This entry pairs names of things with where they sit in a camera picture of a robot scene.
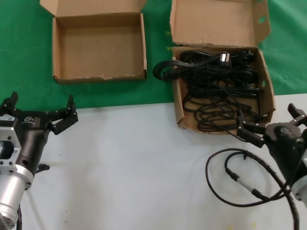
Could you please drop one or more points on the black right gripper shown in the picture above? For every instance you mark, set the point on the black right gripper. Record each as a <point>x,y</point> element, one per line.
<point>285,143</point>

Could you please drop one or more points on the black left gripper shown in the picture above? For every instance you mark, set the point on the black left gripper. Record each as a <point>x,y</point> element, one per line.
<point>31,134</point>

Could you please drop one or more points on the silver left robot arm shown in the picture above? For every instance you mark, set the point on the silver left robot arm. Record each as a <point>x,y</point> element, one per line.
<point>12,191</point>

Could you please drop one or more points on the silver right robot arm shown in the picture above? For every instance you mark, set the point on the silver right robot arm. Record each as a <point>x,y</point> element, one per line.
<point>301,191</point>

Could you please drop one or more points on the wide shallow cardboard box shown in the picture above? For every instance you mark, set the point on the wide shallow cardboard box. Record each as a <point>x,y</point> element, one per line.
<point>96,52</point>

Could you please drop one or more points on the black angled connector plug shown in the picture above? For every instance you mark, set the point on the black angled connector plug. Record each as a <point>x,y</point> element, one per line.
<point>44,167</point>

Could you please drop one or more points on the green table cloth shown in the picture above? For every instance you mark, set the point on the green table cloth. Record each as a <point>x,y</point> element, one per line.
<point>24,48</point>

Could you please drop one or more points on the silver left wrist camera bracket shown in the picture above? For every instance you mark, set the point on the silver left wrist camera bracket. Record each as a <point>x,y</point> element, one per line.
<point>14,134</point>

